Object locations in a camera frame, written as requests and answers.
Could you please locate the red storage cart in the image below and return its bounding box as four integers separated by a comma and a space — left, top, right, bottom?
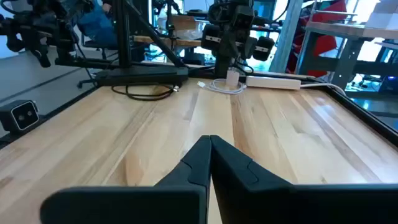
285, 0, 348, 78

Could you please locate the small white plug adapter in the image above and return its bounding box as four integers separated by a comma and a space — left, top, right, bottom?
226, 70, 240, 87

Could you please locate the grey column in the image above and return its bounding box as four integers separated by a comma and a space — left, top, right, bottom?
269, 0, 304, 74

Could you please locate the wide black power strip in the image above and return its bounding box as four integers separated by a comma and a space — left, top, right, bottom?
95, 66, 190, 87

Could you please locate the white power strip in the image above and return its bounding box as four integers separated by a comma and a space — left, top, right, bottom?
245, 75, 348, 97

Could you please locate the white USB cable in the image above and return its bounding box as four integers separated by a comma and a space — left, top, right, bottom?
197, 78, 248, 95

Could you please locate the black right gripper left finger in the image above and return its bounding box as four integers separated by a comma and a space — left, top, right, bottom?
40, 135, 211, 224

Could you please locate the black USB cable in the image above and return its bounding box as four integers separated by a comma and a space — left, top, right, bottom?
111, 83, 180, 102

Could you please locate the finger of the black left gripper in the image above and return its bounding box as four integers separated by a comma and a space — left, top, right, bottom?
241, 35, 258, 60
224, 26, 242, 58

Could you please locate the cluttered wooden table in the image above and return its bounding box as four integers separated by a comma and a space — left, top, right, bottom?
133, 14, 218, 49

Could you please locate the black table-level camera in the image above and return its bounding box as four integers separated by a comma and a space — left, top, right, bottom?
0, 99, 40, 135

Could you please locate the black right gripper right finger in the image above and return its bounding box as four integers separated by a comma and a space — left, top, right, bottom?
210, 135, 398, 224

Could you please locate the white box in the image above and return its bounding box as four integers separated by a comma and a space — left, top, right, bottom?
365, 0, 398, 30

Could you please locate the black stand base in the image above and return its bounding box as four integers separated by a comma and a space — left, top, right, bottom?
76, 39, 121, 90

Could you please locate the wooden workbench with grey legs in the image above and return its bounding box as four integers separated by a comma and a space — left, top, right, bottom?
295, 21, 398, 91

